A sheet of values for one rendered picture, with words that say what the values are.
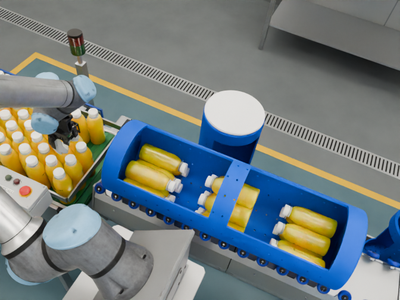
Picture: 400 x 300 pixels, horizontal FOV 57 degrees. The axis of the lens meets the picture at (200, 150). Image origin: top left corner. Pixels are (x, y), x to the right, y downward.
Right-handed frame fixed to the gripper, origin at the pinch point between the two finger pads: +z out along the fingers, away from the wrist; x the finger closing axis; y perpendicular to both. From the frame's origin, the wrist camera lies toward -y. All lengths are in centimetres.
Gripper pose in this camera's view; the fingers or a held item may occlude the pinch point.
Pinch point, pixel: (62, 146)
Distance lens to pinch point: 150.5
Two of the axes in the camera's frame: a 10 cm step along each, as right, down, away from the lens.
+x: 3.9, -7.0, 5.9
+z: -1.0, 6.1, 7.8
